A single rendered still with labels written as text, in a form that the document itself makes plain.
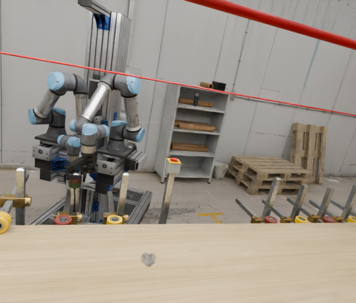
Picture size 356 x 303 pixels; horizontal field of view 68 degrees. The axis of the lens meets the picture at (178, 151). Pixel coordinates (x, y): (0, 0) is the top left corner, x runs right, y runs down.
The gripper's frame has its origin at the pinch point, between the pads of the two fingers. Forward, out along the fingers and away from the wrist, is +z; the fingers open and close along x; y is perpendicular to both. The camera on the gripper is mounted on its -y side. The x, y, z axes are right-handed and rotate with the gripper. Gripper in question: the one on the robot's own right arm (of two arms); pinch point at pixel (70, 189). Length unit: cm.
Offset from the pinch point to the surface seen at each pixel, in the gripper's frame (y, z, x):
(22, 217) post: -39.2, -3.4, 19.7
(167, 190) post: -39, -21, -54
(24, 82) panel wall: 222, -39, 75
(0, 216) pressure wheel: -57, -15, 24
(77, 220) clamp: -40.5, -2.4, -6.7
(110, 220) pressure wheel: -49, -8, -23
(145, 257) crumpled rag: -79, -8, -36
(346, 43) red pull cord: -150, -92, -30
